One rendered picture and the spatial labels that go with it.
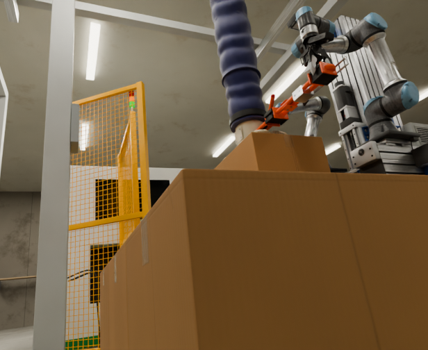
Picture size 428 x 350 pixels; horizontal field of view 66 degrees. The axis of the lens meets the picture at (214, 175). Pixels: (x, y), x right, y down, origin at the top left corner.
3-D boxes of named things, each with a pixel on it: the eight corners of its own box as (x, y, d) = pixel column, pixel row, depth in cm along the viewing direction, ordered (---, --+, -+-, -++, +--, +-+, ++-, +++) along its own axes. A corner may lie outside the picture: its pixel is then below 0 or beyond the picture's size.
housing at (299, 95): (292, 101, 146) (290, 93, 148) (305, 103, 149) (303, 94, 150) (302, 93, 140) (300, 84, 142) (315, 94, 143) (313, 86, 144)
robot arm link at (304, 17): (317, 7, 146) (302, 1, 142) (322, 27, 143) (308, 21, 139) (304, 20, 153) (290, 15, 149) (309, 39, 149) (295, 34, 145)
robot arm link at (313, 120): (301, 158, 217) (315, 96, 240) (290, 167, 231) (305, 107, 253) (317, 165, 219) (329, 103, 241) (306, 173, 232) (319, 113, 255)
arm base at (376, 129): (383, 147, 177) (379, 131, 180) (408, 135, 164) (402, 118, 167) (363, 146, 171) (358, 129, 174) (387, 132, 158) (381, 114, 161)
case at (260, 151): (213, 243, 185) (205, 177, 198) (273, 239, 201) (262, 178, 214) (267, 219, 134) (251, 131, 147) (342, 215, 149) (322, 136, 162)
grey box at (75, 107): (71, 153, 238) (71, 117, 247) (78, 153, 240) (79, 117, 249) (70, 142, 220) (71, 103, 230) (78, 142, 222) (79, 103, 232)
